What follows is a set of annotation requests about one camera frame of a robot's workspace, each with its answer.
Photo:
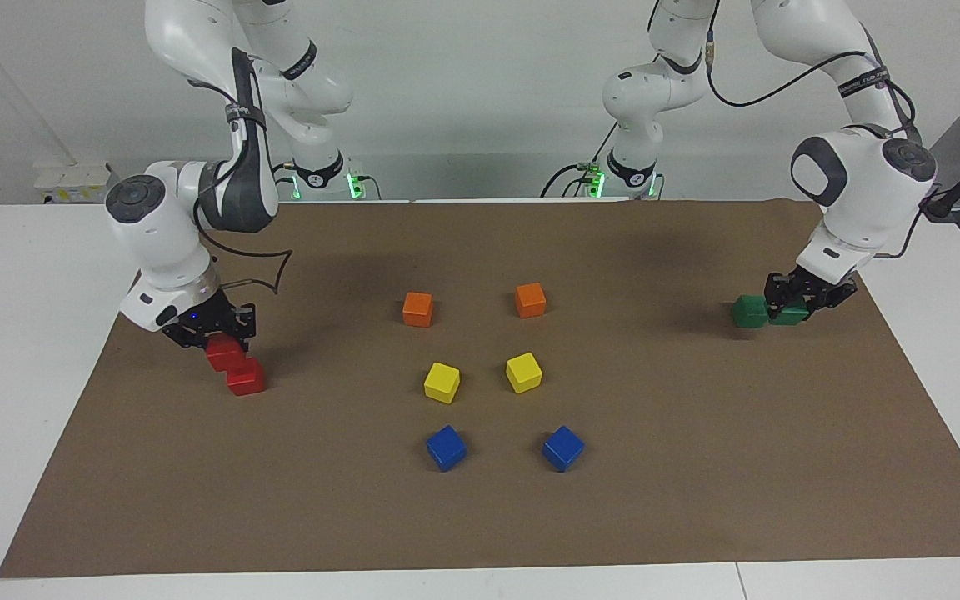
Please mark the green lit base connector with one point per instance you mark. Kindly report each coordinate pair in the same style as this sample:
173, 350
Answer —
356, 185
595, 179

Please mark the brown table mat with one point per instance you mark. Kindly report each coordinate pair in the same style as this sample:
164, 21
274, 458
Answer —
480, 517

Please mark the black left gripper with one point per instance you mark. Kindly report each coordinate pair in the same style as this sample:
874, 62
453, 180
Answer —
809, 287

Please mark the blue wooden block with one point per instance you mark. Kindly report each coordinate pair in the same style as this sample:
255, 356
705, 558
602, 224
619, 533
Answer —
563, 447
446, 447

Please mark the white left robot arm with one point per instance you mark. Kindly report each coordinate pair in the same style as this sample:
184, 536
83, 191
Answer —
863, 200

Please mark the white socket box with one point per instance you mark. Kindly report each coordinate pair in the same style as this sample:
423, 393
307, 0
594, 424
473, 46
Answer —
80, 183

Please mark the green wooden block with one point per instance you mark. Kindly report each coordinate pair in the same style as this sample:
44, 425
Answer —
748, 312
790, 316

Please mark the orange wooden block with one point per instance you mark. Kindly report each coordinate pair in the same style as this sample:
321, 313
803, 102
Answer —
417, 309
530, 300

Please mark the yellow wooden block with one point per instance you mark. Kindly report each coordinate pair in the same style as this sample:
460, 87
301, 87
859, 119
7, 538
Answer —
442, 382
523, 372

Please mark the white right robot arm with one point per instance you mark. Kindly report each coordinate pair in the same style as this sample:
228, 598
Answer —
155, 233

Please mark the red wooden block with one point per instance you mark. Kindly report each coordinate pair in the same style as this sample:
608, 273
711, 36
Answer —
224, 357
247, 379

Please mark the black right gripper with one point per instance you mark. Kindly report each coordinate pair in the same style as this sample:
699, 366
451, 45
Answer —
205, 319

